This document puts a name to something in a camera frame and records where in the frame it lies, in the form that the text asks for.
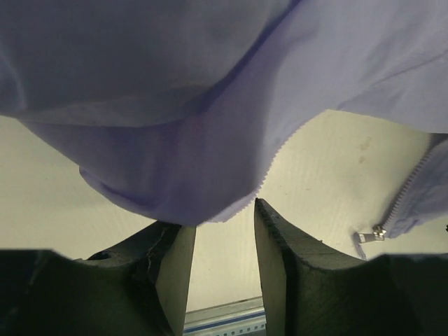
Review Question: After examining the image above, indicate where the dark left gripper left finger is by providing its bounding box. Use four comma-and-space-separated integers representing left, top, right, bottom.
1, 221, 196, 335

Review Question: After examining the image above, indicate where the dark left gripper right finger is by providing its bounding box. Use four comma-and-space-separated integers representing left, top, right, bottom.
254, 199, 447, 336

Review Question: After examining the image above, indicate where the lilac zip-up jacket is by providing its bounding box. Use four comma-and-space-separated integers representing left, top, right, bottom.
1, 1, 447, 226

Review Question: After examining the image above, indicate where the aluminium front frame rail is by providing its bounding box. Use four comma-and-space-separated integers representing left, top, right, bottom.
183, 297, 267, 336

